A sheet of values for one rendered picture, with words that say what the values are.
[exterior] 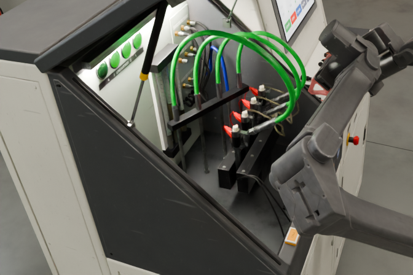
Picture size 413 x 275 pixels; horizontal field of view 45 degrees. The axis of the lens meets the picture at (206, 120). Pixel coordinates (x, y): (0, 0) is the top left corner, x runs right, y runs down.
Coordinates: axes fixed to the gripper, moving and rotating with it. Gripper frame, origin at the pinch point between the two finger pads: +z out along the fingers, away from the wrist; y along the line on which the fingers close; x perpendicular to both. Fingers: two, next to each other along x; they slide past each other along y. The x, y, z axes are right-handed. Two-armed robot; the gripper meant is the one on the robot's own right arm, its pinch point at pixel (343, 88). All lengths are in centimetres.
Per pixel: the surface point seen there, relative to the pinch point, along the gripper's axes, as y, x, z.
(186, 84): 29, 6, 49
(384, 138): -67, -140, 110
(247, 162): -2.6, 17.9, 32.7
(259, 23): 30.4, -14.3, 23.2
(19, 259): 13, 53, 193
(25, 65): 54, 62, 22
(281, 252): -22.4, 40.5, 15.5
